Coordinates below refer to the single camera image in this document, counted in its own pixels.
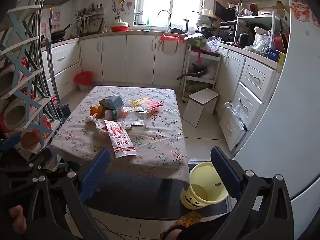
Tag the wall utensil rack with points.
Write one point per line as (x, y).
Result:
(85, 17)

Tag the white countertop shelf rack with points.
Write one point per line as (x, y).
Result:
(255, 17)

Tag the red hanging cloth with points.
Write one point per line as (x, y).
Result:
(199, 57)

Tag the yellow and red packet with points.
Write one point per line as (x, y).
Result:
(145, 104)

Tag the red pot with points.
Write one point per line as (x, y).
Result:
(280, 42)

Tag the white trolley rack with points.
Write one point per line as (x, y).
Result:
(186, 62)

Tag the white paper napkin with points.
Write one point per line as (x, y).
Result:
(92, 118)

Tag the grey bag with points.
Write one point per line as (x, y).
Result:
(115, 101)

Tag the black microwave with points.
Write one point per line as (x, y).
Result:
(225, 12)

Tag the window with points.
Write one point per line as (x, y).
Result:
(160, 0)

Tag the black countertop oven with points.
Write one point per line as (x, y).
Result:
(227, 32)

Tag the chrome faucet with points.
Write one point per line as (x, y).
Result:
(170, 20)

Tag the green label plastic bottle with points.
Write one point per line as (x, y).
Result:
(113, 114)

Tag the shiny plastic bag on drawer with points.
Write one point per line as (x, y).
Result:
(235, 110)

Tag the bag of green vegetables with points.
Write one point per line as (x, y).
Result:
(196, 40)

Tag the red wall decal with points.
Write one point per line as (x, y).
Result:
(57, 16)

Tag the blue box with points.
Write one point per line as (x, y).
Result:
(275, 53)

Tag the grey metal pipe bundle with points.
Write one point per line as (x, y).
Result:
(45, 42)

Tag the red and white hanging bag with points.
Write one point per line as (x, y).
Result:
(170, 38)

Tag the yellow plastic bucket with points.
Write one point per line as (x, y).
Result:
(195, 197)

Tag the person's left hand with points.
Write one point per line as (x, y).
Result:
(18, 218)

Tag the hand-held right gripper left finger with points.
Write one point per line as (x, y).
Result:
(96, 172)

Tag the stack of pots and bowls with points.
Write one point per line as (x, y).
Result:
(203, 20)

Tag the clear plastic bottle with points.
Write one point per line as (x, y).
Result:
(135, 117)

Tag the black floor mat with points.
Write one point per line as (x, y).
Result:
(140, 192)

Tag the white rack with blue crosses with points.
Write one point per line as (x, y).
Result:
(17, 25)

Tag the black cooking pot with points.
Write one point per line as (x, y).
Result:
(243, 40)

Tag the large orange peel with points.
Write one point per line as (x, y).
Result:
(96, 110)

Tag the white kettle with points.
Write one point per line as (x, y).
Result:
(260, 31)

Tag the white base cabinets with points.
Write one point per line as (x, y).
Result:
(140, 60)

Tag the white refrigerator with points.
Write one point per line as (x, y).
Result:
(287, 105)

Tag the white drawer cabinet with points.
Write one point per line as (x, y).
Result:
(252, 80)

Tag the crumpled plastic bag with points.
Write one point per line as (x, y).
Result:
(260, 43)

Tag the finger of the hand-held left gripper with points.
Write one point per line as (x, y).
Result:
(11, 140)
(22, 171)

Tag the red basin with lid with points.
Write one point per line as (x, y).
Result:
(120, 28)

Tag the clear plastic bag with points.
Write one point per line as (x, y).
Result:
(213, 43)

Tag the red cartoon fridge sticker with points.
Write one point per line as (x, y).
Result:
(303, 10)

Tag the black wok with lid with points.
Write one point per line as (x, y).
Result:
(197, 70)

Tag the table with floral cloth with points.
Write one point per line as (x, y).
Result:
(155, 135)

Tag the orange patterned slipper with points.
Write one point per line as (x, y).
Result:
(187, 218)

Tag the black frying wok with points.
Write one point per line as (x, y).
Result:
(58, 33)

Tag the blue plastic stool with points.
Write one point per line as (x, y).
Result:
(64, 110)

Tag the white wooden stool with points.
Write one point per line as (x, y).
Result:
(202, 96)

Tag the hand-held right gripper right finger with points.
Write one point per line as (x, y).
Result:
(225, 172)

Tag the red and white paper wrapper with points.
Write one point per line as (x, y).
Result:
(120, 140)

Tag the red trash bin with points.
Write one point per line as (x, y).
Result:
(83, 78)

